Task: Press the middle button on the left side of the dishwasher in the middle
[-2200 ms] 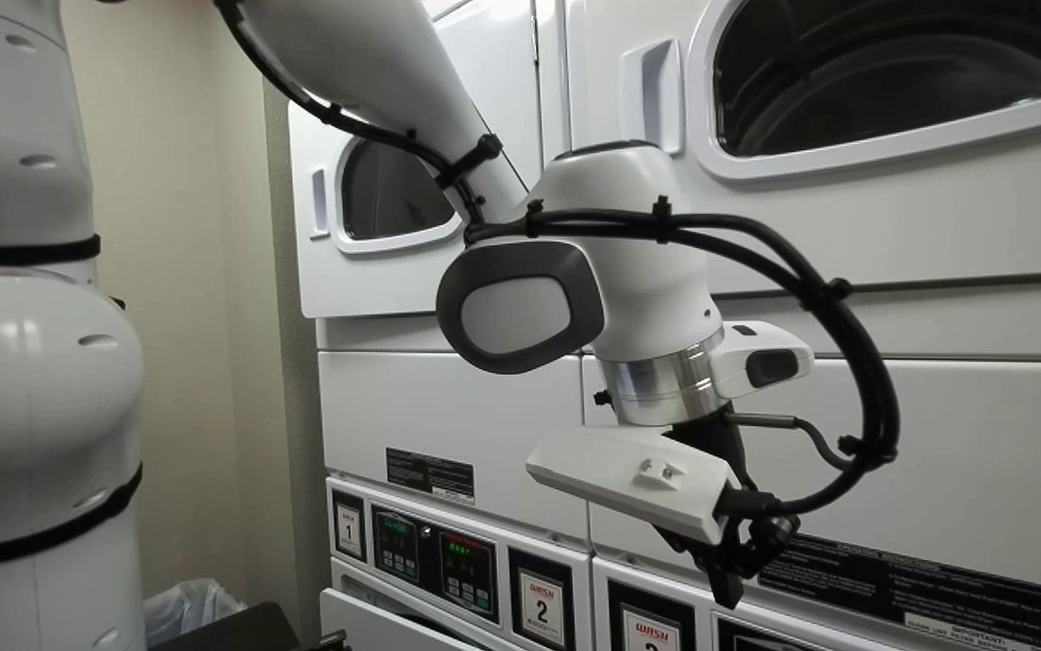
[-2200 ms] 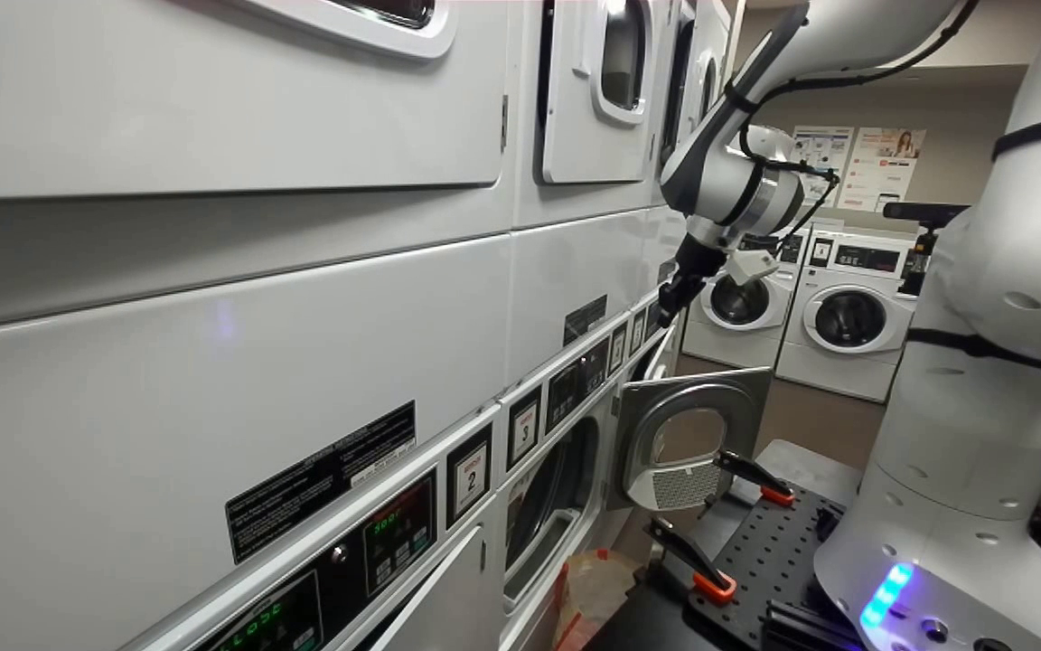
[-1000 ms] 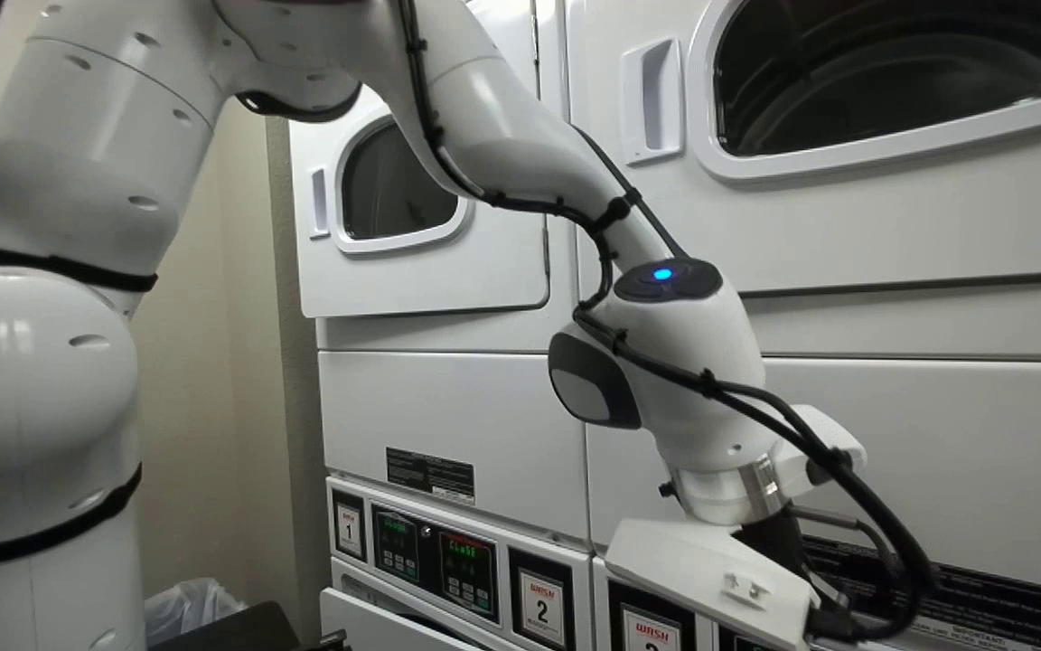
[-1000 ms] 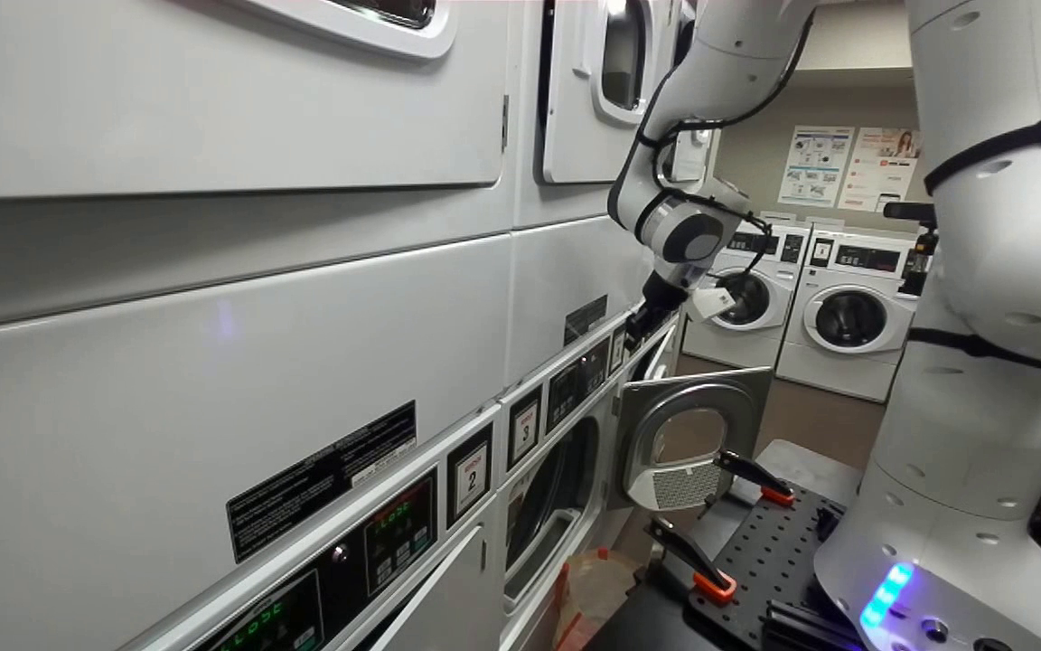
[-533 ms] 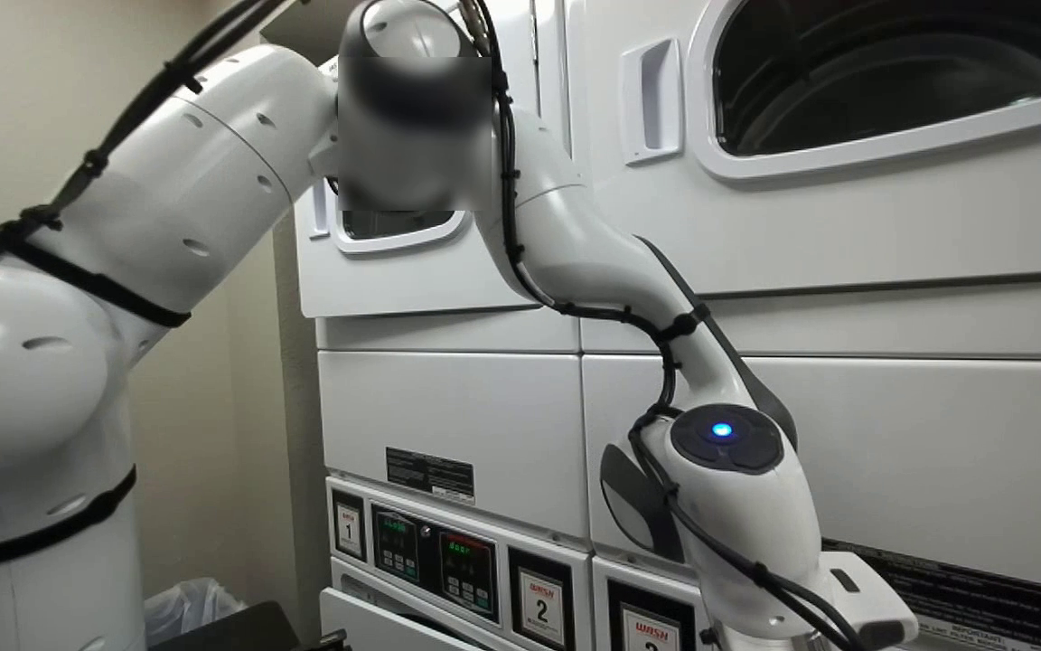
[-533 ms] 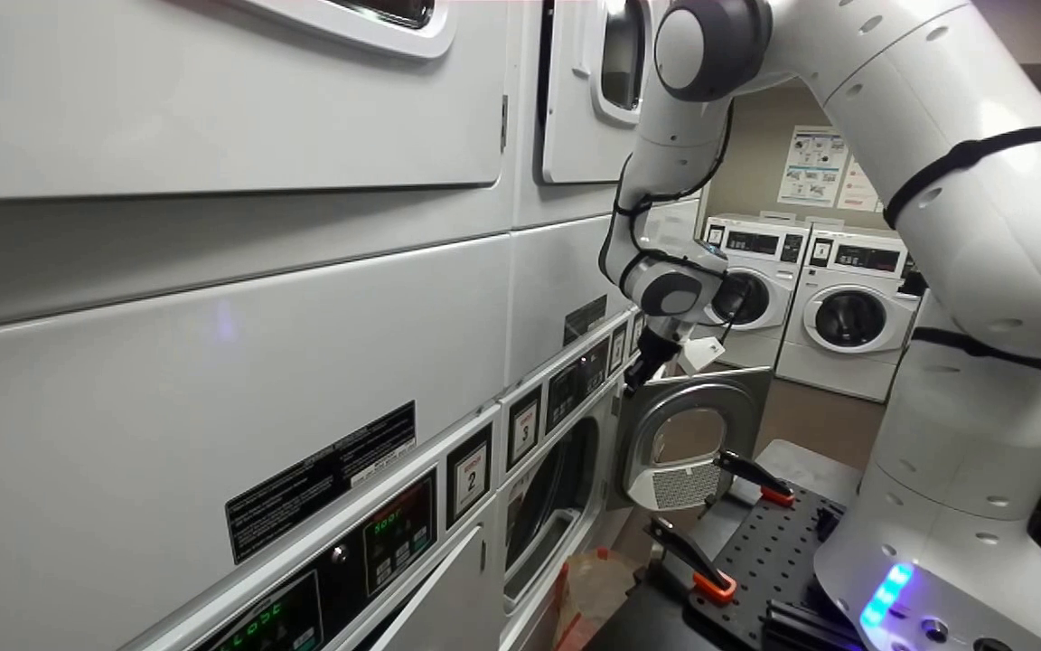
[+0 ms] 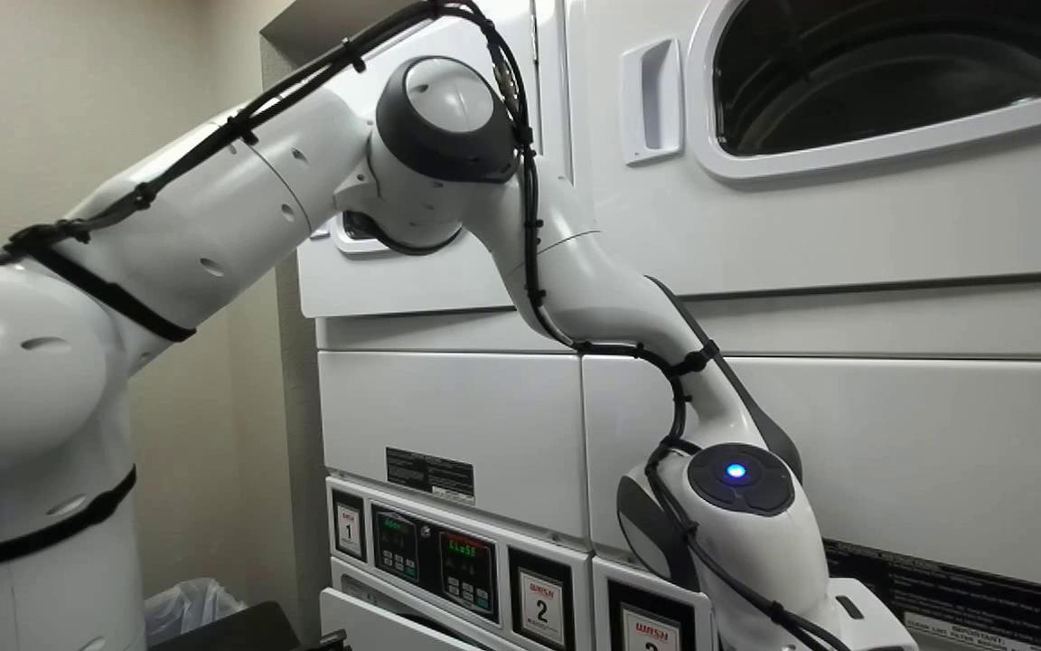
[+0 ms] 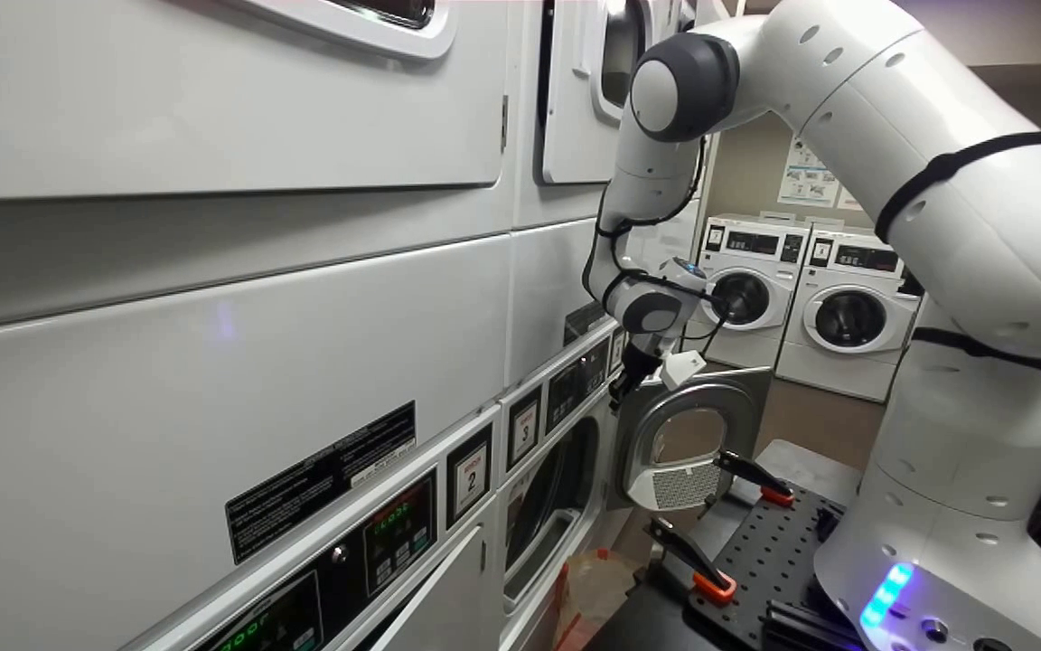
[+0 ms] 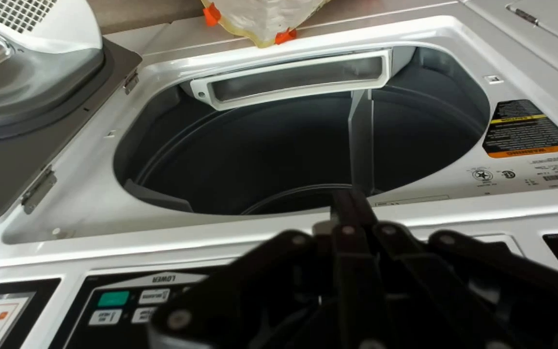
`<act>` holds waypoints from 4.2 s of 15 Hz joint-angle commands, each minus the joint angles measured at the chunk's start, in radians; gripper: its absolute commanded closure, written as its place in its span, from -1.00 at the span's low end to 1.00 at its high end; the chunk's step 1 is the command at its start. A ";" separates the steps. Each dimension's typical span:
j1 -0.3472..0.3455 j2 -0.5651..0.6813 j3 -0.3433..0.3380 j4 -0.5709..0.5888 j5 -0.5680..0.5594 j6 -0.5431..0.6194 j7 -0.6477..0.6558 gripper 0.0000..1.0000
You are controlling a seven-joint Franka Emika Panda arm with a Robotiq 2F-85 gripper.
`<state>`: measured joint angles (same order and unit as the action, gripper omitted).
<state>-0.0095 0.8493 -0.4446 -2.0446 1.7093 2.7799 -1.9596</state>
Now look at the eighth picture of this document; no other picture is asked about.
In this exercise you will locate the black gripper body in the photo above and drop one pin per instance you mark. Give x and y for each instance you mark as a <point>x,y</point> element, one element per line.
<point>645,358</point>

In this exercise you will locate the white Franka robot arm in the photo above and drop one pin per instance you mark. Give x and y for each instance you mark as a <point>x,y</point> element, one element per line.
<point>967,239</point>

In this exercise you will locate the black dryer control panel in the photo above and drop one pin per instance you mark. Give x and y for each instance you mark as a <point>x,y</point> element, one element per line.
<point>567,389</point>
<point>394,530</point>

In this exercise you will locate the grey framed round dryer door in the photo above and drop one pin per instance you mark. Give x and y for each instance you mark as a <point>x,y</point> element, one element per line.
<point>634,447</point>

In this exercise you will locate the black warning label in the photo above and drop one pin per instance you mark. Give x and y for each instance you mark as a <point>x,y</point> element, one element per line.
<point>584,318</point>
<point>305,490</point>

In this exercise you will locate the black placard number 3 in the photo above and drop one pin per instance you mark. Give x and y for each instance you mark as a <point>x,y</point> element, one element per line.
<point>526,429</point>

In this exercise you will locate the white stacked dryer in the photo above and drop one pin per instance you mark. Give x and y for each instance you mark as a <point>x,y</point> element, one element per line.
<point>182,362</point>
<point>558,266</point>

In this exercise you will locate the white front-load washer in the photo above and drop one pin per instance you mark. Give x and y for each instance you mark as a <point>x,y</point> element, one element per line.
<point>811,362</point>
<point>775,329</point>

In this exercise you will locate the black placard number 2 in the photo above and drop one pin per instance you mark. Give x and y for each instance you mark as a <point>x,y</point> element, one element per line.
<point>469,475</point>

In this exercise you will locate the yellowish bag with orange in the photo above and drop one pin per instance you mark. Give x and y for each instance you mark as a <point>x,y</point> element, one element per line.
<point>588,598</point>

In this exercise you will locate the black perforated mounting board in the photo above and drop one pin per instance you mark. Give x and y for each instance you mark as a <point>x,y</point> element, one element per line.
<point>775,553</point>

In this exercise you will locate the white dryer door with window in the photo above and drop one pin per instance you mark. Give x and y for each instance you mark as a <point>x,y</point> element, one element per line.
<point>568,121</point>
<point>449,602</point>
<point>182,109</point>

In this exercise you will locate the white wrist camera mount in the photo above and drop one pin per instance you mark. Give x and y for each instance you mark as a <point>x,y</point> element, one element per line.
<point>681,366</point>

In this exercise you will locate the white wall notice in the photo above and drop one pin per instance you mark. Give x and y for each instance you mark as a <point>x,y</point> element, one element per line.
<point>805,183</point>

